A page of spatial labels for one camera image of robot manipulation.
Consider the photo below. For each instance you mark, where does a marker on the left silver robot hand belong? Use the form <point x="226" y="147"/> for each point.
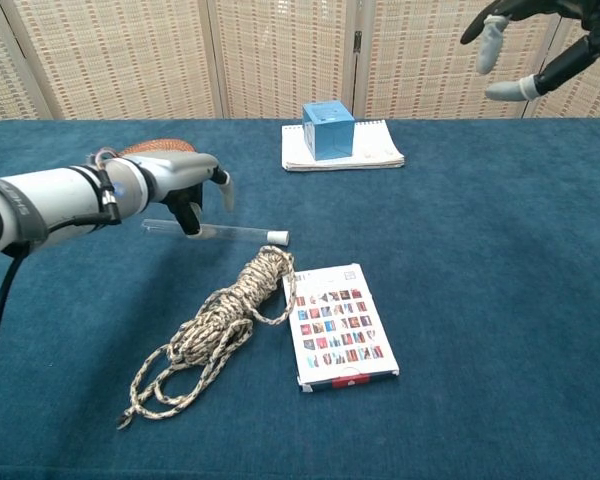
<point x="185" y="170"/>

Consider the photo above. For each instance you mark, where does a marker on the transparent test tube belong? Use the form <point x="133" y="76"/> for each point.
<point x="240" y="232"/>

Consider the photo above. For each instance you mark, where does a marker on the black screen hinge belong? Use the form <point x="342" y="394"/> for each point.
<point x="357" y="42"/>

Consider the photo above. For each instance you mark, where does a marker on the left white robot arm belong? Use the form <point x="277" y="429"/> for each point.
<point x="55" y="200"/>

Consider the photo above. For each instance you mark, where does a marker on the bamboo folding screen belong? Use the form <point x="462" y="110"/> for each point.
<point x="280" y="55"/>

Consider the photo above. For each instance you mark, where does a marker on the small white cap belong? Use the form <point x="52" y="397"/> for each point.
<point x="279" y="237"/>

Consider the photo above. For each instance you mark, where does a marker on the white spiral notepad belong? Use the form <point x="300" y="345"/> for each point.
<point x="375" y="145"/>

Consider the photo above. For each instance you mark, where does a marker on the blue table cloth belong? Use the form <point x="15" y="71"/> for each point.
<point x="480" y="325"/>

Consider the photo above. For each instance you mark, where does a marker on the white picture card box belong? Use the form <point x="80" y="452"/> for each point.
<point x="340" y="330"/>

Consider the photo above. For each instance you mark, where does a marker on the blue cube box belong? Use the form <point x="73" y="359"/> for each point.
<point x="330" y="132"/>

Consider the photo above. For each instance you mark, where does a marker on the round woven orange coaster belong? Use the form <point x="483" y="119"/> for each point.
<point x="155" y="146"/>

